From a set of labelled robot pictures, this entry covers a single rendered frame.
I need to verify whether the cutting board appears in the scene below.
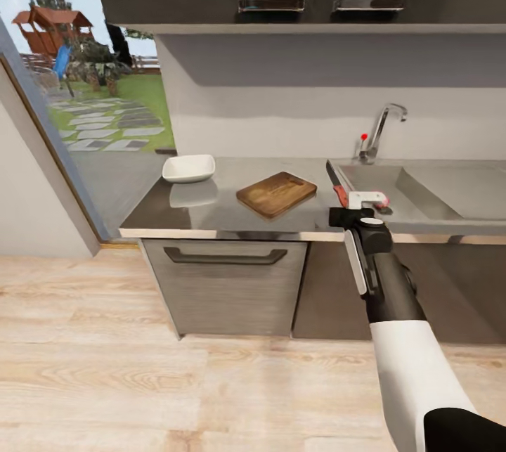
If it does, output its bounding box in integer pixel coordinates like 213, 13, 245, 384
236, 172, 317, 218

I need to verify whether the vidalia onion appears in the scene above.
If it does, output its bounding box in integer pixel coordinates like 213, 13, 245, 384
373, 195, 390, 209

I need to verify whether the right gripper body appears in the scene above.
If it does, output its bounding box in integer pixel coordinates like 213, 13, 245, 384
329, 207, 375, 228

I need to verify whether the parer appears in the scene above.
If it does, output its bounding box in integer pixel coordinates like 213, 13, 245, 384
326, 160, 349, 207

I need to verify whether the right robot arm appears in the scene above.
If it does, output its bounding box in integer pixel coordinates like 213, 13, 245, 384
329, 191, 506, 452

